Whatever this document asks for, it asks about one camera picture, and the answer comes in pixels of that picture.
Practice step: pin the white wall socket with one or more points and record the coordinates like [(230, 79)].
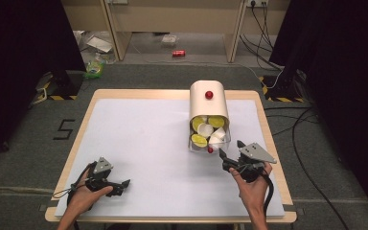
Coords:
[(257, 2)]

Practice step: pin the beige wooden desk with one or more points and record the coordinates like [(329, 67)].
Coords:
[(172, 16)]

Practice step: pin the black stand base striped tape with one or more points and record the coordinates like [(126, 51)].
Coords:
[(281, 89), (65, 86)]

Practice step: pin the green packet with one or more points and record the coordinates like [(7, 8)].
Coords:
[(94, 68)]

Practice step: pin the person's right hand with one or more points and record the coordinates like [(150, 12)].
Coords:
[(254, 195)]

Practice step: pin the black curtain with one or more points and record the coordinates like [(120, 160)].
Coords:
[(19, 64), (348, 80)]

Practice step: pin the person's left hand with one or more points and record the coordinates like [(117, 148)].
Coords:
[(83, 199)]

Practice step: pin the white paper sheet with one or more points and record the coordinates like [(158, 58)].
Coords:
[(140, 153)]

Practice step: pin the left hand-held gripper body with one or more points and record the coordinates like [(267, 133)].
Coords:
[(100, 177)]

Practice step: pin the clear plastic bag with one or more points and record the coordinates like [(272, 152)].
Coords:
[(169, 40)]

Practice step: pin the white bread box red knob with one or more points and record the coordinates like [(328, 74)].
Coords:
[(204, 103)]

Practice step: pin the yellow bowl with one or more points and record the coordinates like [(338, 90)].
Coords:
[(197, 122), (216, 121), (199, 140)]

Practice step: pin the red can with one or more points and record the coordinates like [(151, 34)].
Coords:
[(179, 53)]

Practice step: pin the wooden table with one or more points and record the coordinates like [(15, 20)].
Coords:
[(140, 93)]

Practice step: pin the white paper sheets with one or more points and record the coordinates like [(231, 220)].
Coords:
[(99, 43)]

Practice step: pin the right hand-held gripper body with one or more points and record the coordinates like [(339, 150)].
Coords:
[(254, 155)]

